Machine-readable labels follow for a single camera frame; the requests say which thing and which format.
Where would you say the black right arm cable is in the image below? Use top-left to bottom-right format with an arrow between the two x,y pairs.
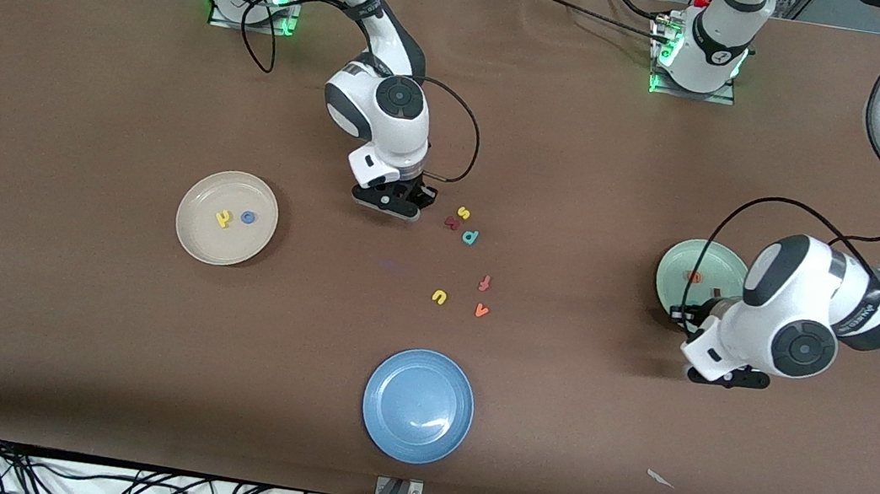
135,0 -> 499,187

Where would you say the brown table cover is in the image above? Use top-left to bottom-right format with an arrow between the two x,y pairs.
0,0 -> 880,494

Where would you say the long black base cable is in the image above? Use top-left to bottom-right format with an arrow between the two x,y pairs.
520,0 -> 677,45

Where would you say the beige brown plate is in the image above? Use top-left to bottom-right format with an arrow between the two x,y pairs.
170,164 -> 285,273

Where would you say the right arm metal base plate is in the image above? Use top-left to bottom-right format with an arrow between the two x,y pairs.
208,0 -> 308,39

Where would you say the blue plate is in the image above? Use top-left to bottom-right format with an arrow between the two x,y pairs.
356,342 -> 481,471

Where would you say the green plate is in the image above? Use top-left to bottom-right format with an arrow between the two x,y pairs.
650,234 -> 754,330

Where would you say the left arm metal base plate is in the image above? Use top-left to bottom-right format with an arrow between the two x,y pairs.
646,16 -> 746,106

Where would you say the short black base cable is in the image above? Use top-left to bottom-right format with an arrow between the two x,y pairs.
598,0 -> 678,25

